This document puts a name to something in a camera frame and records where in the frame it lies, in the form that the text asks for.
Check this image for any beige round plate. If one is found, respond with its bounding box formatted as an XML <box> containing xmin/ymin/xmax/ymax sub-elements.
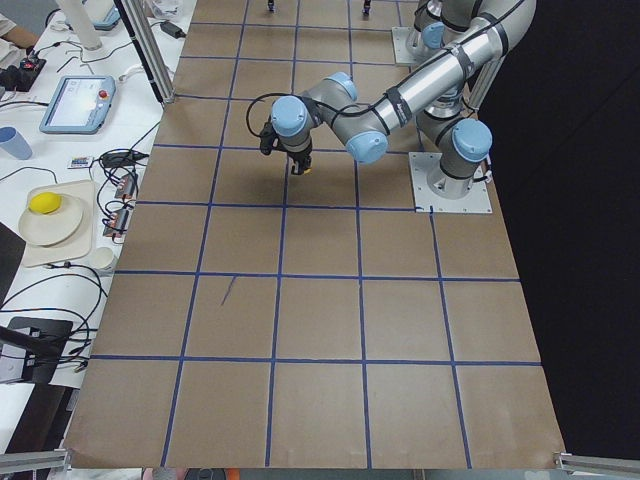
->
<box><xmin>18</xmin><ymin>195</ymin><xmax>83</xmax><ymax>246</ymax></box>

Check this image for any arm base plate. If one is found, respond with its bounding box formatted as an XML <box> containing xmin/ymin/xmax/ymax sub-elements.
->
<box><xmin>409</xmin><ymin>152</ymin><xmax>493</xmax><ymax>214</ymax></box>
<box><xmin>391</xmin><ymin>26</ymin><xmax>425</xmax><ymax>66</ymax></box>

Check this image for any black power adapter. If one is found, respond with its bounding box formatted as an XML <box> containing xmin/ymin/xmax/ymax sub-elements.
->
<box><xmin>160</xmin><ymin>20</ymin><xmax>186</xmax><ymax>39</ymax></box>

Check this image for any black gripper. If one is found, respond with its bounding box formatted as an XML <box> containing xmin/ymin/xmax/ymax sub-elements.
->
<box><xmin>280</xmin><ymin>137</ymin><xmax>313</xmax><ymax>175</ymax></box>

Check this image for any yellow lemon ball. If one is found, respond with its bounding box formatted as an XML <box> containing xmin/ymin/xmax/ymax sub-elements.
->
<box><xmin>28</xmin><ymin>191</ymin><xmax>62</xmax><ymax>215</ymax></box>

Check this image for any white paper cup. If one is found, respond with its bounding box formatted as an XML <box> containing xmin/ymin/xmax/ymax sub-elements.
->
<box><xmin>89</xmin><ymin>247</ymin><xmax>118</xmax><ymax>275</ymax></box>

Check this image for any teach pendant tablet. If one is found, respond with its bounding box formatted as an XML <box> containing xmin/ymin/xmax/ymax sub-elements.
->
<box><xmin>39</xmin><ymin>75</ymin><xmax>116</xmax><ymax>135</ymax></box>

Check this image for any white cylinder roll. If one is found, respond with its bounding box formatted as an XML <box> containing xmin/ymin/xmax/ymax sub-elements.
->
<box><xmin>56</xmin><ymin>0</ymin><xmax>102</xmax><ymax>51</ymax></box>

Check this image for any beige tray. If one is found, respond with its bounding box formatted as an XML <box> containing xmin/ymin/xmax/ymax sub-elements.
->
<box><xmin>19</xmin><ymin>180</ymin><xmax>96</xmax><ymax>267</ymax></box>

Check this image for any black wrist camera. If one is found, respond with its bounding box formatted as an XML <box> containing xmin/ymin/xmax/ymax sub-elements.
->
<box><xmin>259</xmin><ymin>119</ymin><xmax>279</xmax><ymax>156</ymax></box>

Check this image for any light blue cup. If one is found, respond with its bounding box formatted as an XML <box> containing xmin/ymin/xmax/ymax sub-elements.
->
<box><xmin>0</xmin><ymin>126</ymin><xmax>33</xmax><ymax>160</ymax></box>

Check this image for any aluminium frame post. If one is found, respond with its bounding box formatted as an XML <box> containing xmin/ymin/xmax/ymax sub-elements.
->
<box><xmin>114</xmin><ymin>0</ymin><xmax>175</xmax><ymax>105</ymax></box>

